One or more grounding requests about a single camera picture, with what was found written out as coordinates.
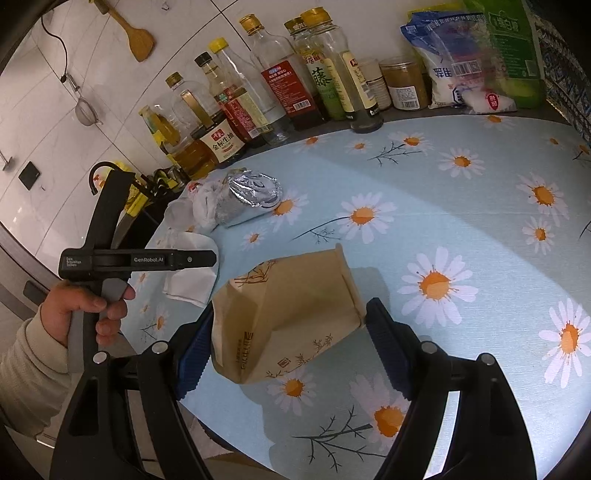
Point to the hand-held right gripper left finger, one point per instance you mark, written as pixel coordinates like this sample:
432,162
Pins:
196,355

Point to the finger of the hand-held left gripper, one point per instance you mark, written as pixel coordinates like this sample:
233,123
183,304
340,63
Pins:
194,260

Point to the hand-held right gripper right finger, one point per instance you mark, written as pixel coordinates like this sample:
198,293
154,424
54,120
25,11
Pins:
388,350

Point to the white paper napkin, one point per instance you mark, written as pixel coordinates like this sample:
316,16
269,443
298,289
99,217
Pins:
191,258

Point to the white orange plastic bag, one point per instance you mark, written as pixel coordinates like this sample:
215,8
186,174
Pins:
203,203

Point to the silver foil bag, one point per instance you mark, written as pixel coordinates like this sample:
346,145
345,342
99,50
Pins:
251,194

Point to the brown paper bag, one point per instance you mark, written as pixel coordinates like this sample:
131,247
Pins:
281,314

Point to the person's left forearm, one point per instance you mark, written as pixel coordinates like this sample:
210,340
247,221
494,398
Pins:
27,378

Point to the person's left hand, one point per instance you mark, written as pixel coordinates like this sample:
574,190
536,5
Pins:
60,309

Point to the black yellow cloth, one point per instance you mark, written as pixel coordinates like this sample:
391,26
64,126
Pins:
157,184

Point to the black faucet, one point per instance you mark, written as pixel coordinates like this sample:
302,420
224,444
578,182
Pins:
94,173

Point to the large clear oil jug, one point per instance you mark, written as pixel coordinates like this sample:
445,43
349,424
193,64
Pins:
198,159

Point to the floral light blue tablecloth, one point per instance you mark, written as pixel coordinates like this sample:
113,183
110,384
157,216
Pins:
438,221

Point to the green label yellow cap bottle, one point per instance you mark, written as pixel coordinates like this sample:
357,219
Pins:
154,122

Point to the metal strainer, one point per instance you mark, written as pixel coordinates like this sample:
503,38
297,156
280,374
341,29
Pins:
87,110

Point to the black cap red label bottle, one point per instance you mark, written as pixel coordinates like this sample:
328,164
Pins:
240,113

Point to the clear bottle yellow cap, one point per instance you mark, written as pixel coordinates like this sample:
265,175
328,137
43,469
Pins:
231,69

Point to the clear bottle red label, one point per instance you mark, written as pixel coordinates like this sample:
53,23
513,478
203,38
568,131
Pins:
284,85

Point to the green label sauce bottle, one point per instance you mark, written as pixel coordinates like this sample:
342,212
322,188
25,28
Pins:
318,78

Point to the wooden spatula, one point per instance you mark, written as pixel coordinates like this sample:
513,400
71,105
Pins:
138,41

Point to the slim bottle beige label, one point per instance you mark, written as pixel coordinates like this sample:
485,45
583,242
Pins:
358,78

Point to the small spice jar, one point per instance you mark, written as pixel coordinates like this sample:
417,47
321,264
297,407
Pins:
376,87

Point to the brown powder jar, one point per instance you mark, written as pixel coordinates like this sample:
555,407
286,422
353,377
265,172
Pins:
406,85

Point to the small white packet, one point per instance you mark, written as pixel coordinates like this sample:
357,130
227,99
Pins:
489,101

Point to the blue white plastic bag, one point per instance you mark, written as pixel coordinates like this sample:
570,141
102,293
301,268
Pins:
448,50

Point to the green plastic bag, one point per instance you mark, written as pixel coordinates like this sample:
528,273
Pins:
512,41

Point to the black wall outlet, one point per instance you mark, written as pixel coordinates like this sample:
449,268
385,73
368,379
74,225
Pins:
30,175

